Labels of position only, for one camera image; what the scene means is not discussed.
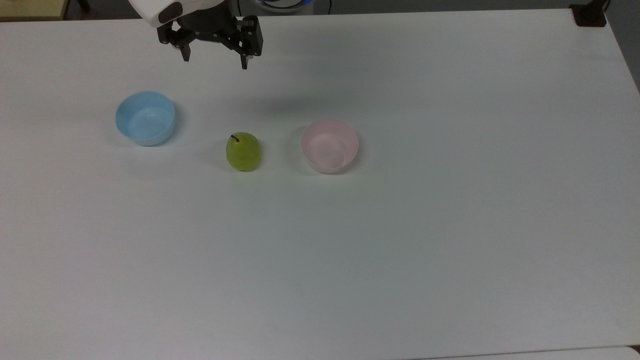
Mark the light blue plastic bowl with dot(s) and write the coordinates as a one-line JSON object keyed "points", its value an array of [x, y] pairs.
{"points": [[145, 119]]}

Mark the black table clamp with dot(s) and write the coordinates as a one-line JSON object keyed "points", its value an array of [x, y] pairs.
{"points": [[590, 14]]}

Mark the pink plastic bowl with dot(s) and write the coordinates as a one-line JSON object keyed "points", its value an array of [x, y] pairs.
{"points": [[330, 146]]}

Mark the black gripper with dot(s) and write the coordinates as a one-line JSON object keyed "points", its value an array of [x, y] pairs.
{"points": [[210, 25]]}

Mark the dark chair leg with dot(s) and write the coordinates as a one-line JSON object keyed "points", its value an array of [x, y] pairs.
{"points": [[84, 5]]}

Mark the wooden furniture piece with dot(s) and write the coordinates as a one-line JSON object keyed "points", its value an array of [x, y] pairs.
{"points": [[31, 8]]}

